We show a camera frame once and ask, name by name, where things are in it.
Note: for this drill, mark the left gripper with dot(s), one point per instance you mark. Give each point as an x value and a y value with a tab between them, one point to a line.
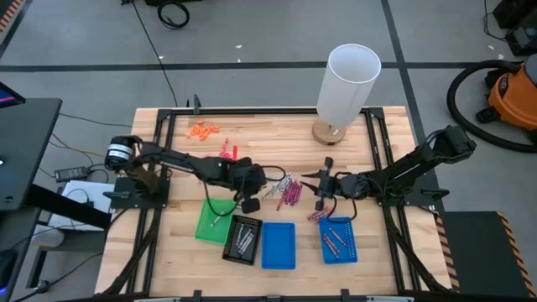
247	176

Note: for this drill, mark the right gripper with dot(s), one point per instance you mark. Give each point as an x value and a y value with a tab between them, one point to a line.
326	184

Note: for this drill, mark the magenta crayon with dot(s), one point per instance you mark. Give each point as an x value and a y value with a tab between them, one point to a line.
287	193
297	192
300	189
282	199
290	193
293	193

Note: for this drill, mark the white crayon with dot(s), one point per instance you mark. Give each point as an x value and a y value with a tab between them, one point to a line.
282	182
286	180

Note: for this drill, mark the black crayon gray wrapper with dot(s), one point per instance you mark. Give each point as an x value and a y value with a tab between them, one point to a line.
239	235
241	247
248	243
270	192
276	187

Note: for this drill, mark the pink crayon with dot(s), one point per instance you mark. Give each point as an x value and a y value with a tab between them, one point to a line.
338	237
331	248
330	243
319	215
316	215
322	217

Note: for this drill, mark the white crayons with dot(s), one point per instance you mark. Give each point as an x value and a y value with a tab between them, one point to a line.
217	220
245	237

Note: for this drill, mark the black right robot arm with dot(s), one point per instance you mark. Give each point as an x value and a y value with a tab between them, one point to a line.
403	168

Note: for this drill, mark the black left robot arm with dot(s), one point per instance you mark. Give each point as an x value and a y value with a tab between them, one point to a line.
168	161

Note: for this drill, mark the pink pencil cap eraser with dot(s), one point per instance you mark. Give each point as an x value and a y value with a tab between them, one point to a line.
235	153
226	155

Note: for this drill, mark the red pieces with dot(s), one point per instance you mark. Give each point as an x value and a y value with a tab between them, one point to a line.
226	144

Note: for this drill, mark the orange pencil cap eraser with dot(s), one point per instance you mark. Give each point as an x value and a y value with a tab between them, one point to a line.
199	124
192	131
213	128

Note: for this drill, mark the pile of orange pieces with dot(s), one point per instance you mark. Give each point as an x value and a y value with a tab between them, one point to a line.
204	133

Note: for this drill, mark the green plastic basket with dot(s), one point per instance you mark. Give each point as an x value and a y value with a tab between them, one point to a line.
205	222

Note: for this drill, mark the blue plastic basket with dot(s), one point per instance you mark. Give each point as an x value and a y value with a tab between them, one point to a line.
350	251
278	245

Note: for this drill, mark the black plastic basket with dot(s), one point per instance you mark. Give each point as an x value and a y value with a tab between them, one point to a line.
228	251

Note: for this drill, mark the white shade wooden table lamp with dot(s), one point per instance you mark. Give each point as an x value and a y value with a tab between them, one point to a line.
348	84

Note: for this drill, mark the orange shop vacuum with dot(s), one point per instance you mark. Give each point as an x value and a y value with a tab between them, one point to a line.
451	100
514	98

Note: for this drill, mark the white box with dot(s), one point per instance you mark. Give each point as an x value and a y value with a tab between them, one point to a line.
84	201

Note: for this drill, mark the black power adapter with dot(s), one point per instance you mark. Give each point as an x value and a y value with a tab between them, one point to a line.
71	173

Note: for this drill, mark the black floor mat striped edge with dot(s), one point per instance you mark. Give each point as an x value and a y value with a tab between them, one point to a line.
482	251

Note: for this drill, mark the black desk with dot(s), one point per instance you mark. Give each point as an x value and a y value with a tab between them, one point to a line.
29	147

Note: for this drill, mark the computer monitor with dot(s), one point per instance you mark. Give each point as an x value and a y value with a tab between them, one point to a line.
8	96

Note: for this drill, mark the black equipment case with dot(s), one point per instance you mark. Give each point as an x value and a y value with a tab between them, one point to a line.
520	25

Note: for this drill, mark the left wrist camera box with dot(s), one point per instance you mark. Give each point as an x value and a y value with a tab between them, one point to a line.
251	205

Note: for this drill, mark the black aluminium table frame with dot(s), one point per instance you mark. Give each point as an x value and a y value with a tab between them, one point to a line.
268	111

